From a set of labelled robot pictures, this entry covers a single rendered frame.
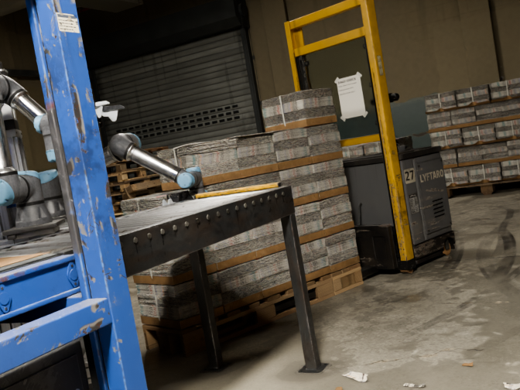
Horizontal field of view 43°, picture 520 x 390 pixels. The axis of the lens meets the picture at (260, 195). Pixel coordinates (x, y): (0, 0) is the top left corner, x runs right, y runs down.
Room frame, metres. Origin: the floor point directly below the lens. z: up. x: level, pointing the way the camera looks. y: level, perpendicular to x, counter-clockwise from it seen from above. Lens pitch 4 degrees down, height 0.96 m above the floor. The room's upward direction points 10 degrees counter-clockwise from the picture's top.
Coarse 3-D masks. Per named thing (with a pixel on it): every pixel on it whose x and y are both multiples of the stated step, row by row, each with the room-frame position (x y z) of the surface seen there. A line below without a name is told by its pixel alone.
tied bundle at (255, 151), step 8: (248, 136) 3.73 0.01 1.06; (256, 136) 3.76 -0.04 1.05; (264, 136) 3.80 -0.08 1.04; (240, 144) 3.68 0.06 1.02; (248, 144) 3.72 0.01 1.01; (256, 144) 3.76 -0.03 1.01; (264, 144) 3.80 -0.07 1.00; (272, 144) 3.84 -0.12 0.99; (240, 152) 3.67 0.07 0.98; (248, 152) 3.72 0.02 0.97; (256, 152) 3.76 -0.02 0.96; (264, 152) 3.79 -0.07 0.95; (272, 152) 3.83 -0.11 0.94; (240, 160) 3.67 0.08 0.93; (248, 160) 3.71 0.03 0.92; (256, 160) 3.74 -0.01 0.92; (264, 160) 3.78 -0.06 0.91; (272, 160) 3.83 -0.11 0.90; (240, 168) 3.67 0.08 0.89; (248, 168) 3.70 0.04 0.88; (248, 176) 3.71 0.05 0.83
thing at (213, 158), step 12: (192, 144) 3.48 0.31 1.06; (204, 144) 3.50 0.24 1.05; (216, 144) 3.55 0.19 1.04; (228, 144) 3.61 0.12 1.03; (180, 156) 3.57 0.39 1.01; (192, 156) 3.50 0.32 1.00; (204, 156) 3.50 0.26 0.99; (216, 156) 3.55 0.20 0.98; (228, 156) 3.61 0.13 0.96; (204, 168) 3.49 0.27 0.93; (216, 168) 3.54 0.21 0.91; (228, 168) 3.60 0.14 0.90; (228, 180) 3.59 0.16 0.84
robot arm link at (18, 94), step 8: (16, 88) 2.77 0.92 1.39; (16, 96) 2.76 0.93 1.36; (24, 96) 2.77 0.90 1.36; (8, 104) 2.79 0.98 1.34; (16, 104) 2.77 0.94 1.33; (24, 104) 2.75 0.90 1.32; (32, 104) 2.76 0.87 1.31; (24, 112) 2.76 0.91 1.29; (32, 112) 2.74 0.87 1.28; (40, 112) 2.75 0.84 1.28; (32, 120) 2.75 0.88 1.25
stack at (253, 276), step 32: (320, 224) 4.03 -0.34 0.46; (224, 256) 3.51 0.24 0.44; (320, 256) 4.00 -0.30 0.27; (160, 288) 3.37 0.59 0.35; (192, 288) 3.36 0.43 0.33; (224, 288) 3.49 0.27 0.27; (256, 288) 3.63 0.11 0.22; (320, 288) 3.97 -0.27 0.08; (224, 320) 3.46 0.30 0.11; (256, 320) 3.62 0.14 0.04; (192, 352) 3.30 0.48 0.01
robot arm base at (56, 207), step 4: (56, 196) 3.28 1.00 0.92; (60, 196) 3.31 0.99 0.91; (44, 200) 3.26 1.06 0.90; (48, 200) 3.26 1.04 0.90; (52, 200) 3.26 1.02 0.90; (56, 200) 3.28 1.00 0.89; (60, 200) 3.30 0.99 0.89; (48, 204) 3.25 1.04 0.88; (52, 204) 3.26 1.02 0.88; (56, 204) 3.27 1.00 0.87; (60, 204) 3.28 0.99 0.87; (48, 208) 3.25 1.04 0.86; (52, 208) 3.25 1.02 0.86; (56, 208) 3.26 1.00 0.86; (60, 208) 3.28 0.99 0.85; (64, 208) 3.29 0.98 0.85; (52, 212) 3.24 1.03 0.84; (56, 212) 3.25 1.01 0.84; (60, 212) 3.26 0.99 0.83; (64, 212) 3.28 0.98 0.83; (52, 216) 3.24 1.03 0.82
